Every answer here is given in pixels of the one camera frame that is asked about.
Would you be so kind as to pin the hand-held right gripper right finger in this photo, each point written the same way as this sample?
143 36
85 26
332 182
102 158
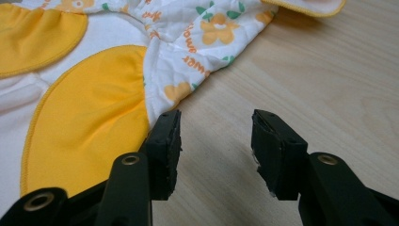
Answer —
279 157

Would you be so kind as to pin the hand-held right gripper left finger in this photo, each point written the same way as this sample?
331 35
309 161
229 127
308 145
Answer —
164 153

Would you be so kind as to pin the white yellow floral cloth diaper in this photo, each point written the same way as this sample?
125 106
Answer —
94 94

